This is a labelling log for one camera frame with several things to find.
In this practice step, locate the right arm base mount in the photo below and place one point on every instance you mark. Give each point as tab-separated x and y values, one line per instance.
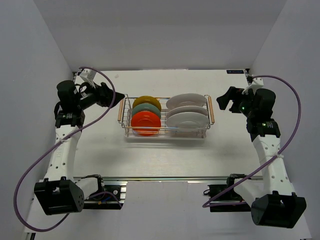
230	196

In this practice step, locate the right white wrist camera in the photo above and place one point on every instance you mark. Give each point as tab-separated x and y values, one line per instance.
257	83

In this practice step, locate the teal plate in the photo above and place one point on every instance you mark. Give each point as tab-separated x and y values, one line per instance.
146	107

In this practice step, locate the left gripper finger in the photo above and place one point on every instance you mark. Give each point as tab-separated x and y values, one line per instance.
116	97
105	89

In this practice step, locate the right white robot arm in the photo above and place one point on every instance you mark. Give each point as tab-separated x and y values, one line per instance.
277	204

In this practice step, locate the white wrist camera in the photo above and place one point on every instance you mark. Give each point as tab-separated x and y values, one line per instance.
257	83
88	75

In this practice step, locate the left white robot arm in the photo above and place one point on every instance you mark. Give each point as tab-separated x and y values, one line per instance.
58	193

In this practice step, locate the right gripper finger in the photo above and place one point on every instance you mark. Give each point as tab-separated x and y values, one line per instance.
232	91
224	100

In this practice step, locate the aluminium front rail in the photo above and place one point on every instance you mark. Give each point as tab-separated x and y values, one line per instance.
167	178

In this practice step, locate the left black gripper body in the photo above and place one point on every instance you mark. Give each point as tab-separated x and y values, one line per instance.
92	96

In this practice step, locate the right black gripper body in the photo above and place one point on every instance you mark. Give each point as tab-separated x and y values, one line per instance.
245	101

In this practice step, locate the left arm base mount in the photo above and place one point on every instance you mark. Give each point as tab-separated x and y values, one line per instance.
109	193

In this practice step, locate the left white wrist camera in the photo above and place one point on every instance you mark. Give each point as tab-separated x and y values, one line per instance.
88	75

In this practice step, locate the orange plate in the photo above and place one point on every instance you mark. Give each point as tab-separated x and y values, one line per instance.
145	123

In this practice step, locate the yellow plate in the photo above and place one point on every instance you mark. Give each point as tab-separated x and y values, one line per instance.
146	99

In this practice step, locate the white plate front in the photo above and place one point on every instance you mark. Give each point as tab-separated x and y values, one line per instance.
187	121

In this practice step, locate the white plate rear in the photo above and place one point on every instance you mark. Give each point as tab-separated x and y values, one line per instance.
186	99

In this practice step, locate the metal wire dish rack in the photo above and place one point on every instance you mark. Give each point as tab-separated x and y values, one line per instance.
125	115

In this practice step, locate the white plate middle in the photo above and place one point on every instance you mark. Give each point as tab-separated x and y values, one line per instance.
186	109

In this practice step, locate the white plate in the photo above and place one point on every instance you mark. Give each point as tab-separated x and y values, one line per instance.
186	109
187	121
186	99

